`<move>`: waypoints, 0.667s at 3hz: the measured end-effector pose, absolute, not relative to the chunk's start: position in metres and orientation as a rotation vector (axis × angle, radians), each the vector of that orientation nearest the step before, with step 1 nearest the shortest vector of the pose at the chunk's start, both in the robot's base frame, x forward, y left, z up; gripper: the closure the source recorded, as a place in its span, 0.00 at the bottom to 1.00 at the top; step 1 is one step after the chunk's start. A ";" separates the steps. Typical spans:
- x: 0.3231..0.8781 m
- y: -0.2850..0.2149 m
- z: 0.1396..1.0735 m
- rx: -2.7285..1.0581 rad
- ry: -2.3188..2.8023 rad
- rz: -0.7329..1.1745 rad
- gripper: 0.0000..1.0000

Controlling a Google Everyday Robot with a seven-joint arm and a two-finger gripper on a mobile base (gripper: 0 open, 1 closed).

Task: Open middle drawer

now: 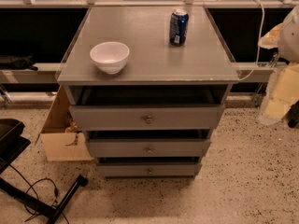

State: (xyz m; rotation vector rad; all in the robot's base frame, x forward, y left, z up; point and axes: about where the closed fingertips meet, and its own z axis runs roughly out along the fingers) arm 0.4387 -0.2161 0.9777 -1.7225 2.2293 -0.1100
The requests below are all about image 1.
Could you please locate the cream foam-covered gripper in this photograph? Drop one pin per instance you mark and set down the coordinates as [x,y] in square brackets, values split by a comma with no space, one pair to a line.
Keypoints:
[290,37]

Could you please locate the grey drawer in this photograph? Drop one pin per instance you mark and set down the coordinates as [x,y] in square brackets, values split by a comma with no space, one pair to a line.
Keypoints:
[147,148]
[125,118]
[182,169]

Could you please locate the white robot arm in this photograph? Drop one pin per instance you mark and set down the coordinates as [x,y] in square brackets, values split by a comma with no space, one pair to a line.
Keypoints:
[282,90]

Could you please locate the grey drawer cabinet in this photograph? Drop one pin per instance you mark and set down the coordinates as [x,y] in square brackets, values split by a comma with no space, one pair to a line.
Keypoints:
[149,134]

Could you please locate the grey top drawer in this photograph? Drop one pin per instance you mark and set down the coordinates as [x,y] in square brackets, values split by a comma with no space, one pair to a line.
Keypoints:
[125,118]

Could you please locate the grey bottom drawer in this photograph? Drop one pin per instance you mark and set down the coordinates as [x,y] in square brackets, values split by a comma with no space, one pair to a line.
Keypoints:
[182,169]

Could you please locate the blue soda can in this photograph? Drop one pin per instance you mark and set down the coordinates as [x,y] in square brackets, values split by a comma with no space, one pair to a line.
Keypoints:
[178,27]

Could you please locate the white bowl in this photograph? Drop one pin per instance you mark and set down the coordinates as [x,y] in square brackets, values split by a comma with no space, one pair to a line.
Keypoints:
[110,57]

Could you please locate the brown cardboard box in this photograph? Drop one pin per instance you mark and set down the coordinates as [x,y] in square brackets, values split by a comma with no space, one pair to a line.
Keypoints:
[60,136]

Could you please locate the black stand with base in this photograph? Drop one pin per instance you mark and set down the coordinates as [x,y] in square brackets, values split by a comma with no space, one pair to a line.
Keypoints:
[12,144]

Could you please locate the grey metal rail frame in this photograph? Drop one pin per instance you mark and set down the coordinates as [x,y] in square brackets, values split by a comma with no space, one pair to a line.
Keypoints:
[31,72]

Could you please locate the black object on rail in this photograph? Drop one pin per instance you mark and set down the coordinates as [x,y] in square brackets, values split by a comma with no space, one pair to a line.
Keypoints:
[17,62]

